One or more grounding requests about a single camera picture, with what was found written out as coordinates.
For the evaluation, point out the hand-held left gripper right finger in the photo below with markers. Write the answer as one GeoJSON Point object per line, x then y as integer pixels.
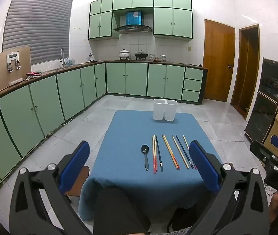
{"type": "Point", "coordinates": [203, 166]}

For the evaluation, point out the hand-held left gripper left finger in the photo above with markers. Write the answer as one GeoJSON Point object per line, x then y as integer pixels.
{"type": "Point", "coordinates": [75, 166]}

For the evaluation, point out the dark blue chopstick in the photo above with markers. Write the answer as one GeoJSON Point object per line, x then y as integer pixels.
{"type": "Point", "coordinates": [184, 151]}
{"type": "Point", "coordinates": [159, 154]}

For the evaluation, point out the plain cream chopstick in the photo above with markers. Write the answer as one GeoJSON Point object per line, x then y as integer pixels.
{"type": "Point", "coordinates": [180, 151]}

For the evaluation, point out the cream chopstick with pink end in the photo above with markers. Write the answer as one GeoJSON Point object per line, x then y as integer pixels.
{"type": "Point", "coordinates": [186, 142]}

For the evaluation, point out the black spoon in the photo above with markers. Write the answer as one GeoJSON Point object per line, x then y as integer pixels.
{"type": "Point", "coordinates": [144, 148]}

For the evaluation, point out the white two-compartment utensil holder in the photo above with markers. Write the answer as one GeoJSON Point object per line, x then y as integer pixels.
{"type": "Point", "coordinates": [164, 111]}

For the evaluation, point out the brown wooden stool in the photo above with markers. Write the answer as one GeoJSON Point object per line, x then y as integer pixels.
{"type": "Point", "coordinates": [85, 173]}

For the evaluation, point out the black glass-front cabinet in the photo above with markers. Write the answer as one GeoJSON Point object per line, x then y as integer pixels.
{"type": "Point", "coordinates": [266, 98]}

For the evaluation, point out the blue tablecloth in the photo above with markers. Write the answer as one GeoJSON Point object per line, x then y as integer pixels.
{"type": "Point", "coordinates": [124, 151]}

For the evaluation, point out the green lower kitchen cabinets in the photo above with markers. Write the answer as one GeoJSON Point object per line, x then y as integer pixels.
{"type": "Point", "coordinates": [43, 105]}

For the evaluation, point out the green kitchen cabinets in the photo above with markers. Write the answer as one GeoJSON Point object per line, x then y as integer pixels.
{"type": "Point", "coordinates": [43, 105]}
{"type": "Point", "coordinates": [173, 22]}

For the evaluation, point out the brown wooden door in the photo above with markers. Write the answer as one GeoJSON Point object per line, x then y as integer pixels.
{"type": "Point", "coordinates": [218, 61]}

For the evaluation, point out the red cloth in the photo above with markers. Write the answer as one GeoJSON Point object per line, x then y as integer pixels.
{"type": "Point", "coordinates": [33, 74]}

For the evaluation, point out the bottles beside sink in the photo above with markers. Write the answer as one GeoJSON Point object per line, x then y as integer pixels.
{"type": "Point", "coordinates": [70, 61]}

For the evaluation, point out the chrome sink faucet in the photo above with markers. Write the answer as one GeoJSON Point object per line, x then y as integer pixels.
{"type": "Point", "coordinates": [62, 56]}

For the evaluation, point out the wooden cutting board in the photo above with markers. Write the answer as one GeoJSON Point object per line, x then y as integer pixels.
{"type": "Point", "coordinates": [3, 78]}

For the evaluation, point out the group of glass jars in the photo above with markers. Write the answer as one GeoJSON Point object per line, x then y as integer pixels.
{"type": "Point", "coordinates": [158, 58]}

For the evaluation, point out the white cooking pot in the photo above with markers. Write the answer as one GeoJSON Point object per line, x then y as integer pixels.
{"type": "Point", "coordinates": [124, 53]}

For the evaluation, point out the white holder on board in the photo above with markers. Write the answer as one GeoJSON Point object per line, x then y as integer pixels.
{"type": "Point", "coordinates": [13, 56]}

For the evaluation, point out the black wok with lid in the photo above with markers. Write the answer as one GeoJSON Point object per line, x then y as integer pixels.
{"type": "Point", "coordinates": [141, 54]}

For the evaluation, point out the grey window blind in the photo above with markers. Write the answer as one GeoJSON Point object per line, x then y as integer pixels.
{"type": "Point", "coordinates": [37, 27]}

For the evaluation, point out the green upper kitchen cabinets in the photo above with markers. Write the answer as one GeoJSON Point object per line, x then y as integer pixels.
{"type": "Point", "coordinates": [173, 22]}

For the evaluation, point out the range hood with blue film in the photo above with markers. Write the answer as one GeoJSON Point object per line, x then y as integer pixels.
{"type": "Point", "coordinates": [134, 19]}

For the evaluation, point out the open wooden doorway frame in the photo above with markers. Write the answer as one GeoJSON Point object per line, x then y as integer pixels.
{"type": "Point", "coordinates": [234, 78]}

